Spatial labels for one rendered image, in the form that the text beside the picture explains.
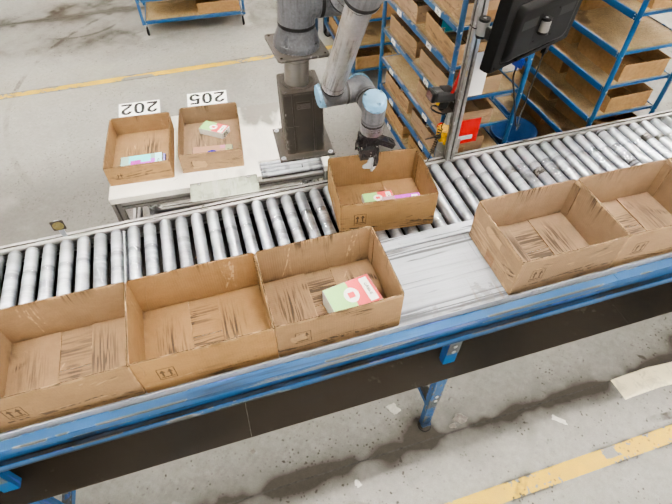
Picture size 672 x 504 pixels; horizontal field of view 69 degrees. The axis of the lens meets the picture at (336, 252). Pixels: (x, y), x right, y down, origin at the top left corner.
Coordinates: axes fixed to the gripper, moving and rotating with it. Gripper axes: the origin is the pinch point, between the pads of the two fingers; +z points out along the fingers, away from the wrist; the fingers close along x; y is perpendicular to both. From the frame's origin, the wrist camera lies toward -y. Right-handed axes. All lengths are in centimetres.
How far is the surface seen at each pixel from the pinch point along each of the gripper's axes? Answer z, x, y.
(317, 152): 11.2, -25.9, 17.2
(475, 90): -22, -11, -49
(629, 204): -10, 55, -86
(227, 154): 5, -29, 59
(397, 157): -3.7, 1.2, -10.9
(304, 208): 8.9, 7.8, 32.4
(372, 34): 72, -208, -80
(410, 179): 8.2, 4.6, -17.5
